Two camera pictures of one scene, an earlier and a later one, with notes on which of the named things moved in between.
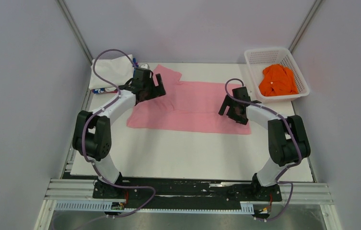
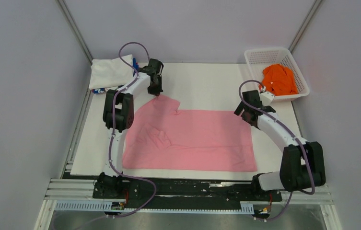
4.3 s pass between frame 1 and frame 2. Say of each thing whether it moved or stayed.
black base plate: stayed
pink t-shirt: moved
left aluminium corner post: stayed
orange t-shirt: stayed
